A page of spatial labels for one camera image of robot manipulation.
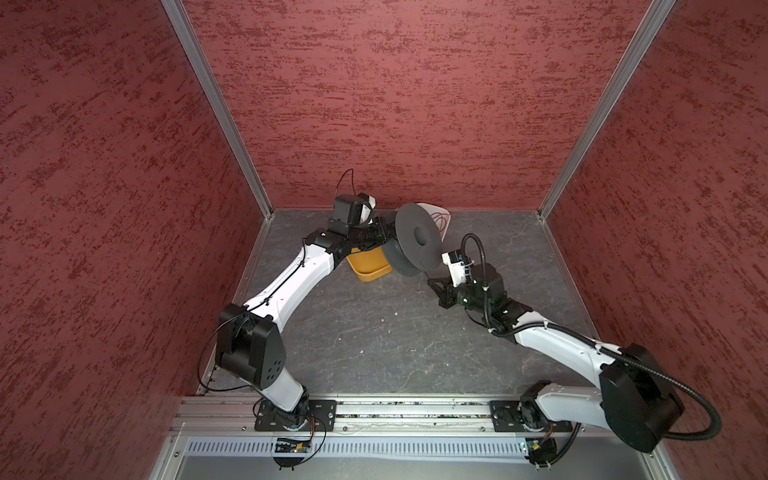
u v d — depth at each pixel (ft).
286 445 2.39
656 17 2.36
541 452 2.33
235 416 2.48
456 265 2.40
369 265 3.28
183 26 2.38
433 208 3.81
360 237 2.26
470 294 2.33
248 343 1.41
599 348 1.51
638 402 1.36
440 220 3.64
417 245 2.55
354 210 2.07
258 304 1.49
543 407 2.04
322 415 2.43
